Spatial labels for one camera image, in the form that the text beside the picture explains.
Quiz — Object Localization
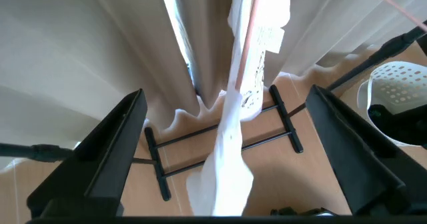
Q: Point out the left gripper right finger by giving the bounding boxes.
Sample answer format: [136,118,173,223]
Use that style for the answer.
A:
[305,85,427,217]

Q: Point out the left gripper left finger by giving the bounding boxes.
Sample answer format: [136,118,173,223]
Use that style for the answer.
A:
[26,89,148,218]

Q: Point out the white printed shirt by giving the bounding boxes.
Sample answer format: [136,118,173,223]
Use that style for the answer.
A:
[185,0,292,217]

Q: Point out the white laundry basket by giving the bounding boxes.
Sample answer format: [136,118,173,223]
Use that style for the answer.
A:
[356,61,427,148]

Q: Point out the pink clothes hanger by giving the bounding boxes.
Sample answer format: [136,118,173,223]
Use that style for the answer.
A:
[234,0,264,92]
[362,0,427,34]

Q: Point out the black clothes rack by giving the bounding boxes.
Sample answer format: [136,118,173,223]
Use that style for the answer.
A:
[0,20,427,202]

